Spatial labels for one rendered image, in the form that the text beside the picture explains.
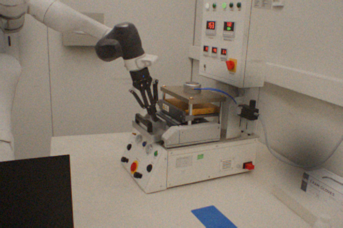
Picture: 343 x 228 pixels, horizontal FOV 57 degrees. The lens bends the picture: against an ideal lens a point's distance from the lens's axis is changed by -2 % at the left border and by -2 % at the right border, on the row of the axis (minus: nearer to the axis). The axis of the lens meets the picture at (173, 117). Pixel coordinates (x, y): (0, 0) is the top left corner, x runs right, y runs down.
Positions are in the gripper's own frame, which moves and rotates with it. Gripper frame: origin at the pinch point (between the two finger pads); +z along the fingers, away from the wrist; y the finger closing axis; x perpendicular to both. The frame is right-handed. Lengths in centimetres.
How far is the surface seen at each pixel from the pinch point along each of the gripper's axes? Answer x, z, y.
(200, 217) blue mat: 38.3, 26.7, 7.0
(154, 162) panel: 12.9, 13.7, 9.7
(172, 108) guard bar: 2.5, 0.8, -8.3
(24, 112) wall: -148, 18, 55
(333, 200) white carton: 59, 34, -35
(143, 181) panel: 11.7, 20.3, 16.2
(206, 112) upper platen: 10.1, 5.5, -19.4
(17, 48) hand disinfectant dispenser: -139, -31, 40
